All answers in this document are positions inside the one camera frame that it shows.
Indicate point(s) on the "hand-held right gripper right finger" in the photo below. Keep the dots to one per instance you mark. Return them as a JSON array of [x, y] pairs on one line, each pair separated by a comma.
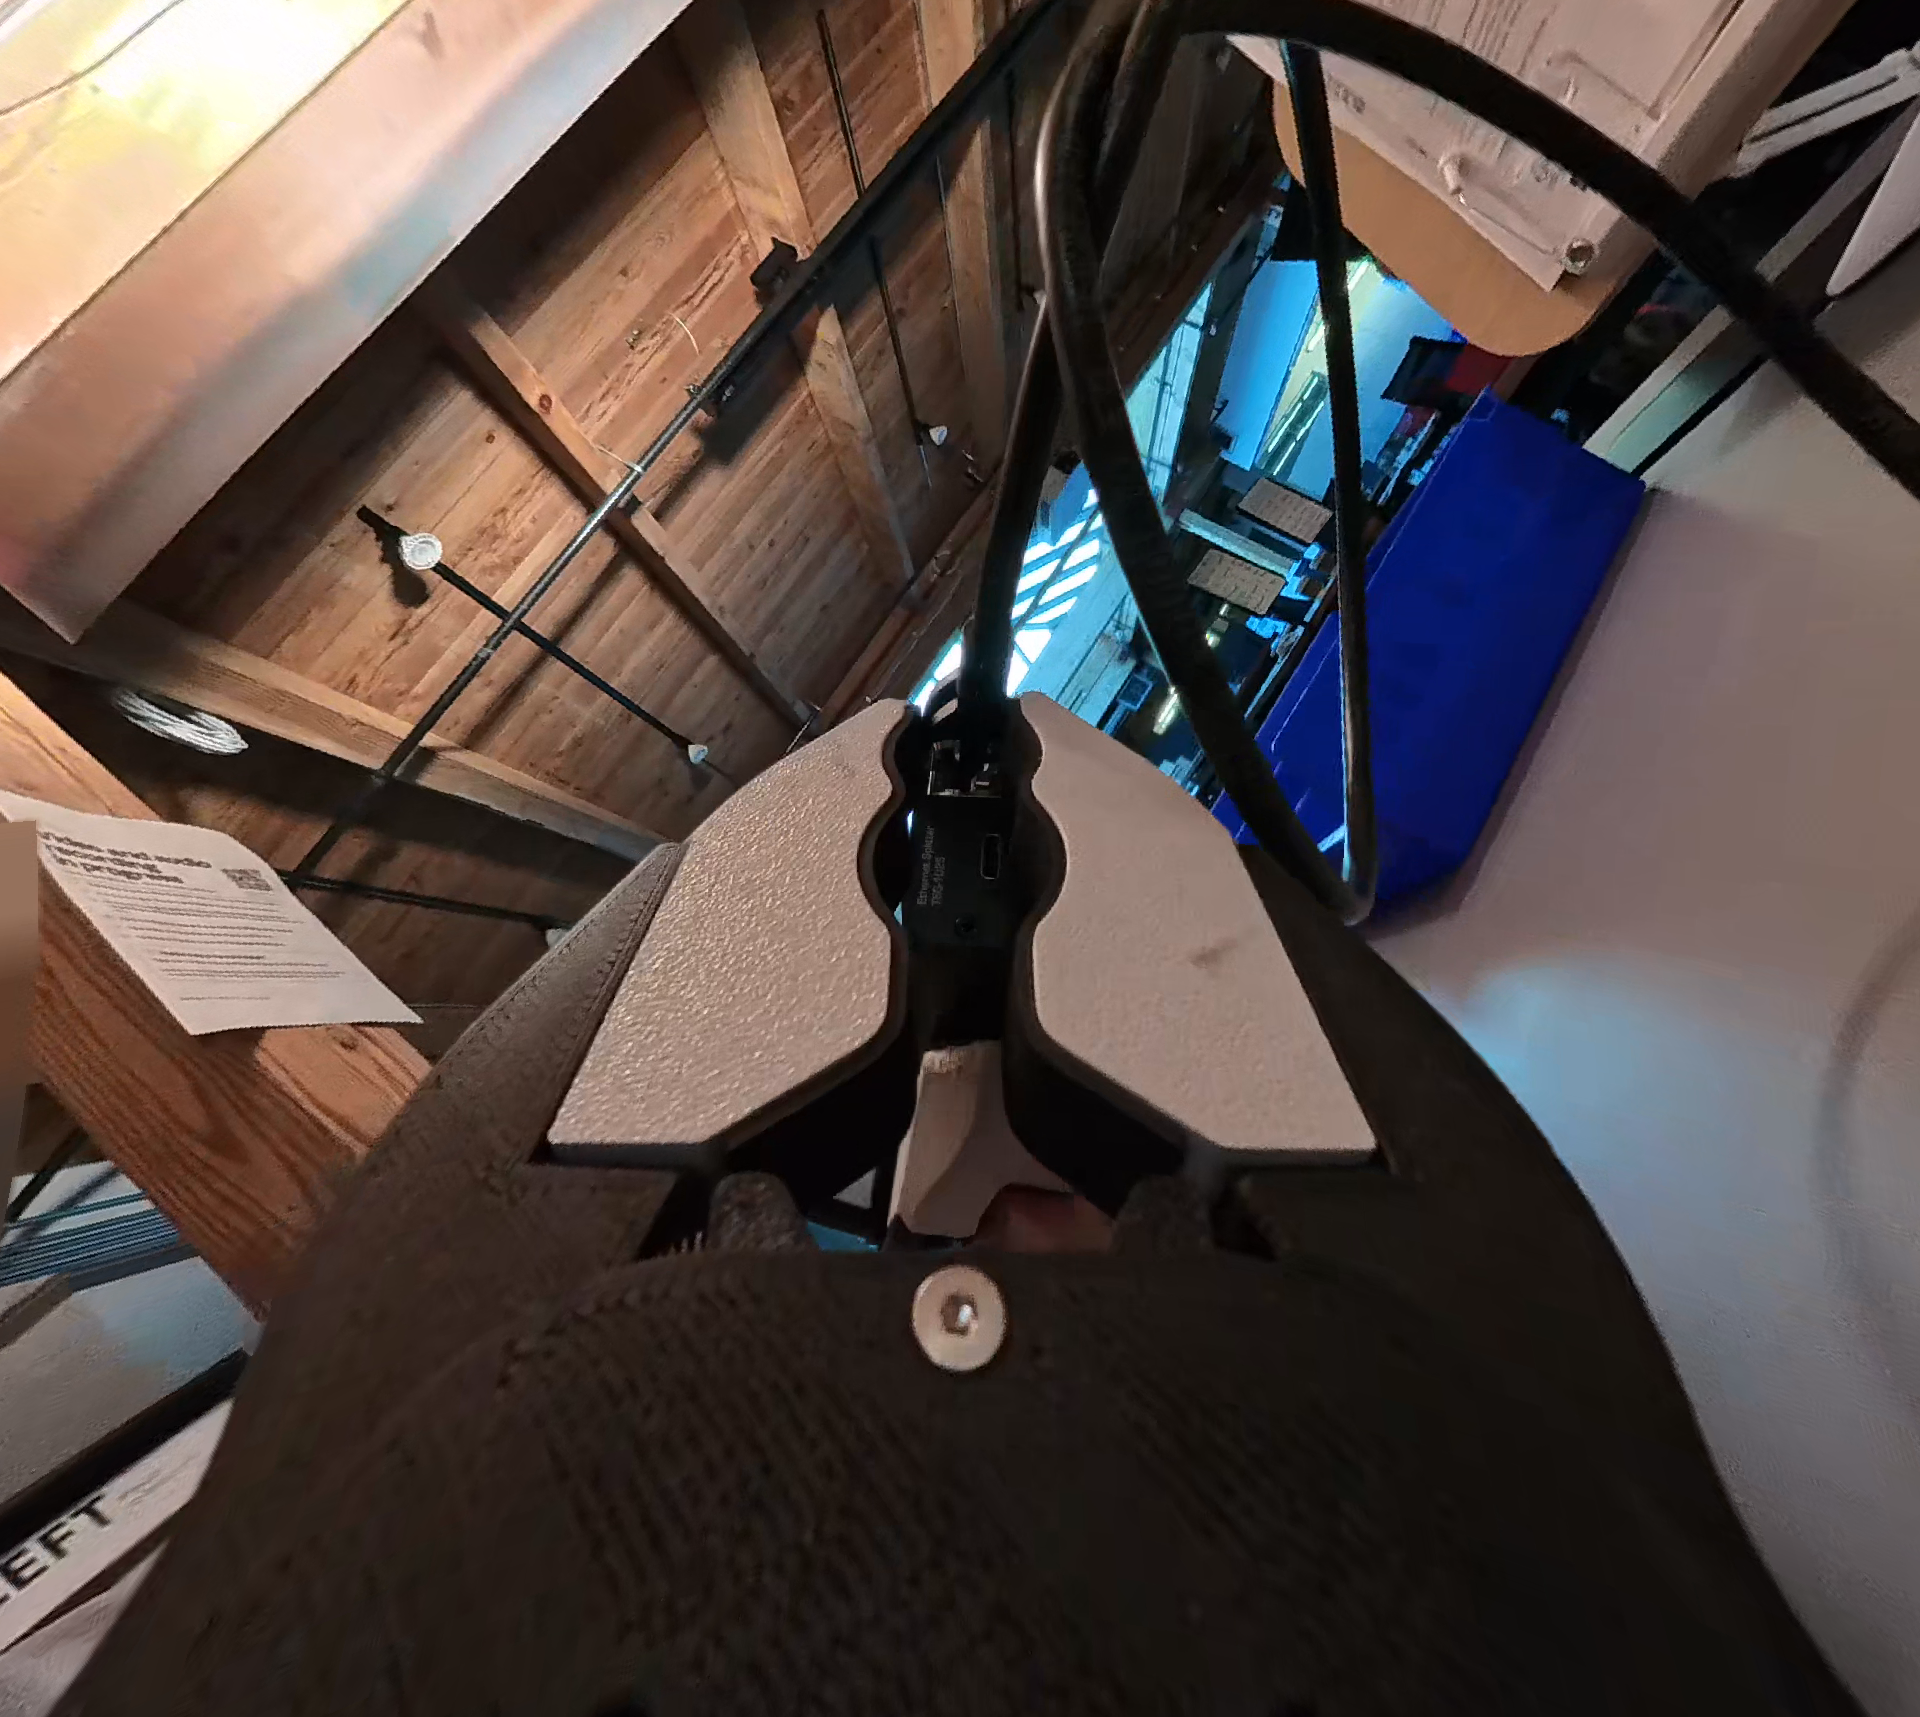
[[1185, 967]]

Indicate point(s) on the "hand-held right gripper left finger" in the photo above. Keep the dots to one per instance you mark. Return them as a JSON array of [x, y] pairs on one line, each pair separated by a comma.
[[751, 952]]

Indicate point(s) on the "black network splitter box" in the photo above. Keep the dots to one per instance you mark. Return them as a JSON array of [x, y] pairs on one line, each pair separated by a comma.
[[961, 876]]

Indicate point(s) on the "blue plastic bin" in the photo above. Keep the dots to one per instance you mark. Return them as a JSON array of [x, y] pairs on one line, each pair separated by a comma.
[[1500, 636]]

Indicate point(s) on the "white paper notice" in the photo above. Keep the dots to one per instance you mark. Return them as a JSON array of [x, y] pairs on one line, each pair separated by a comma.
[[194, 906]]

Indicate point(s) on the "white printed sheet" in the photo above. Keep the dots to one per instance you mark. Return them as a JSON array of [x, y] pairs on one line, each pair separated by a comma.
[[90, 1538]]

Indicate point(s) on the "white board stand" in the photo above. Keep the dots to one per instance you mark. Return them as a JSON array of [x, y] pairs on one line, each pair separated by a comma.
[[1883, 225]]

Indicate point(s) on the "wooden post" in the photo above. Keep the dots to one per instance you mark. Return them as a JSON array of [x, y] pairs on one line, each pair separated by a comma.
[[194, 1117]]

